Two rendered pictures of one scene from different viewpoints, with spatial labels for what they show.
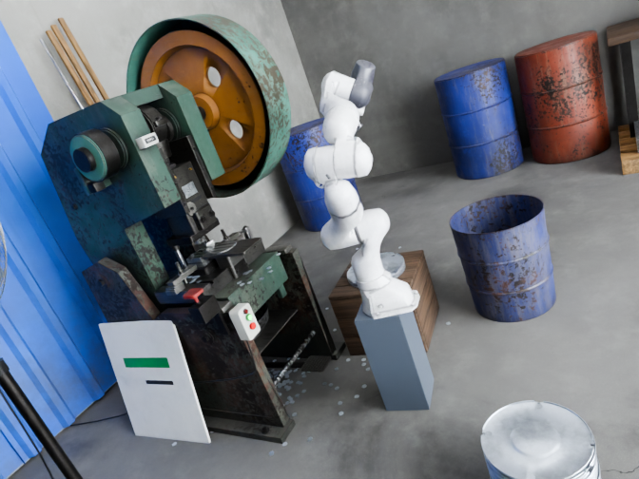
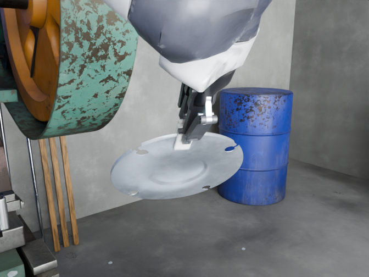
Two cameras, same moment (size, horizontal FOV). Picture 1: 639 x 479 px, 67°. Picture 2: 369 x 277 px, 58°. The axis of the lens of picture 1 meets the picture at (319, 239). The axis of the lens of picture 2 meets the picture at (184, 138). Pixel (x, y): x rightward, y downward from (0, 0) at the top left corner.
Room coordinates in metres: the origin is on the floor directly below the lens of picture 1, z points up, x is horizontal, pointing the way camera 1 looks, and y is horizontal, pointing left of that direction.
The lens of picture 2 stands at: (1.49, -0.41, 1.17)
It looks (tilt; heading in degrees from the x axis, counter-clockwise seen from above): 14 degrees down; 16
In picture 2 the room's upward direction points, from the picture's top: straight up
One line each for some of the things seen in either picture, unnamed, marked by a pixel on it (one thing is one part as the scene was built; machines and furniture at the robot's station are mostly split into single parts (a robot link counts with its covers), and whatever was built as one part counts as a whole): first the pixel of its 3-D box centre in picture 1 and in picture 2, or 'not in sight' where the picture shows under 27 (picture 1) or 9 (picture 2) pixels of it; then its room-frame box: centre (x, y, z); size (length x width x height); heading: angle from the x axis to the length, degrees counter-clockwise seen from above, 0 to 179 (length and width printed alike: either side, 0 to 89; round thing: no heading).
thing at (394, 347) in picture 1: (396, 352); not in sight; (1.65, -0.13, 0.23); 0.18 x 0.18 x 0.45; 64
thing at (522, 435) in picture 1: (534, 438); not in sight; (1.02, -0.37, 0.25); 0.29 x 0.29 x 0.01
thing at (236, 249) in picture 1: (237, 259); not in sight; (1.99, 0.37, 0.72); 0.25 x 0.14 x 0.14; 54
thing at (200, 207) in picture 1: (184, 197); not in sight; (2.07, 0.48, 1.04); 0.17 x 0.15 x 0.30; 54
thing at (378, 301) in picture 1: (385, 288); not in sight; (1.63, -0.17, 0.52); 0.22 x 0.19 x 0.14; 64
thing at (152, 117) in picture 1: (155, 147); not in sight; (2.09, 0.51, 1.27); 0.21 x 0.12 x 0.34; 54
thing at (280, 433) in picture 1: (173, 346); not in sight; (1.96, 0.78, 0.45); 0.92 x 0.12 x 0.90; 54
